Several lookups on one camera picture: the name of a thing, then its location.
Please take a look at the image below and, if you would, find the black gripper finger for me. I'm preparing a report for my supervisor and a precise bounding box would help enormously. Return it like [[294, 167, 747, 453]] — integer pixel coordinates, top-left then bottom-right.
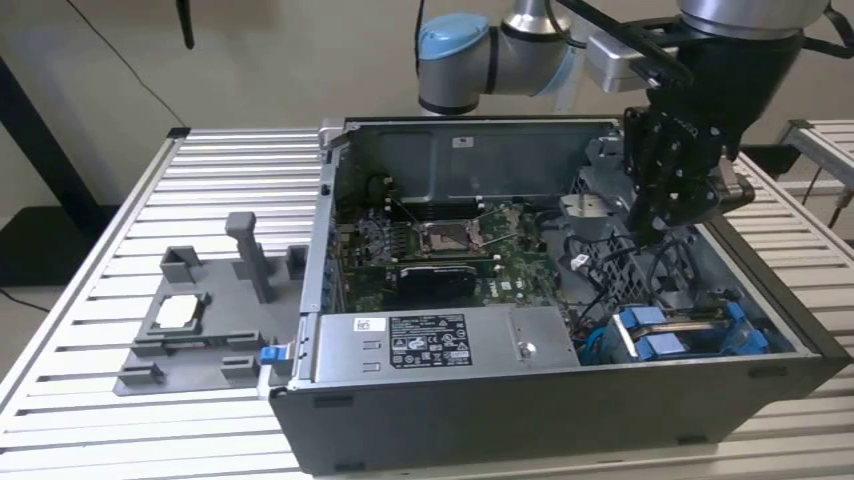
[[645, 115, 727, 245], [623, 106, 661, 247]]

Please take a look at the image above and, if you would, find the slatted metal side table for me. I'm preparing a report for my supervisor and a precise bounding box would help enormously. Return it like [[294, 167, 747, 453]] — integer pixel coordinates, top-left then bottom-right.
[[777, 118, 854, 211]]

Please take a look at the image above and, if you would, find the metal locking lever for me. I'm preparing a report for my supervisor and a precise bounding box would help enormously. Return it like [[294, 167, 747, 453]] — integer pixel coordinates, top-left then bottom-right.
[[390, 197, 428, 231], [485, 207, 526, 245]]

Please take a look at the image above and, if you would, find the green motherboard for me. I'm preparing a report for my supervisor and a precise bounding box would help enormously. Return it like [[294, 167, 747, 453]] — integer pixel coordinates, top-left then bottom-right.
[[332, 199, 577, 315]]

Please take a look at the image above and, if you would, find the CPU socket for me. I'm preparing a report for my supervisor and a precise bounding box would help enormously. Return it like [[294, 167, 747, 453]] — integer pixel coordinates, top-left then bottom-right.
[[412, 219, 486, 259]]

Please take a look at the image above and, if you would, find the black graphics card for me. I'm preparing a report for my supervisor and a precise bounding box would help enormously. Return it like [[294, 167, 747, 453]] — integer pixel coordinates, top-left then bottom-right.
[[398, 263, 481, 304]]

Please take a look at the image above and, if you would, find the silver power supply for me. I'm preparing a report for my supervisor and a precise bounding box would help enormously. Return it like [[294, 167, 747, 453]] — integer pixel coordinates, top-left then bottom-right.
[[310, 305, 581, 389]]

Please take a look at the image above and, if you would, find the dark grey PC case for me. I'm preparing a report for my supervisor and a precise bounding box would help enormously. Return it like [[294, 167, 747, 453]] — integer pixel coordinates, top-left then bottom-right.
[[270, 114, 846, 476]]

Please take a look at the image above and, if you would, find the grey parts rack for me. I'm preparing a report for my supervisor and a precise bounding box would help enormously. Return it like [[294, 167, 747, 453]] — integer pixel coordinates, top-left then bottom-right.
[[114, 212, 315, 399]]

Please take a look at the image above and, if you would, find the silver CPU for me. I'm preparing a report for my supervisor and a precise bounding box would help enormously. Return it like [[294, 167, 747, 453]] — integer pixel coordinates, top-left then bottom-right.
[[155, 294, 203, 329]]

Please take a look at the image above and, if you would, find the grey wrist camera block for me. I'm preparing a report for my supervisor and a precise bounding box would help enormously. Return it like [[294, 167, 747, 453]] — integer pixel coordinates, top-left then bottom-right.
[[703, 162, 757, 224]]

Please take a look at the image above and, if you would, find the black camera bracket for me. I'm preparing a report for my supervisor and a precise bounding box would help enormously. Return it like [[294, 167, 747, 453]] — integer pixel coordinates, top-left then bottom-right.
[[557, 0, 699, 89]]

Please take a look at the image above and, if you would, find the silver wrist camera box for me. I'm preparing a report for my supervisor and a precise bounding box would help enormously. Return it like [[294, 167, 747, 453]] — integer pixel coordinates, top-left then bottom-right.
[[585, 30, 673, 95]]

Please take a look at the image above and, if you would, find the black sleeved cable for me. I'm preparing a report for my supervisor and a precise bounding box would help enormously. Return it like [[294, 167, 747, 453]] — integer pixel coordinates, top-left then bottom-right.
[[563, 233, 643, 282]]

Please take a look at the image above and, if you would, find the blue flat data wire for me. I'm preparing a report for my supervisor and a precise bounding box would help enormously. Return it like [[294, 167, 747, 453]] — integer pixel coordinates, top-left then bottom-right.
[[575, 318, 607, 365]]

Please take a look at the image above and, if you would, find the black hanging strap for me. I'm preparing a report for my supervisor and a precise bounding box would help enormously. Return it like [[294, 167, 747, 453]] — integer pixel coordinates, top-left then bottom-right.
[[175, 0, 196, 50]]

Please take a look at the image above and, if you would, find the black stand post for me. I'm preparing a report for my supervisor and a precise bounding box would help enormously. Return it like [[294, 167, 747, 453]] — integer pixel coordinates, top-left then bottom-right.
[[0, 54, 122, 289]]

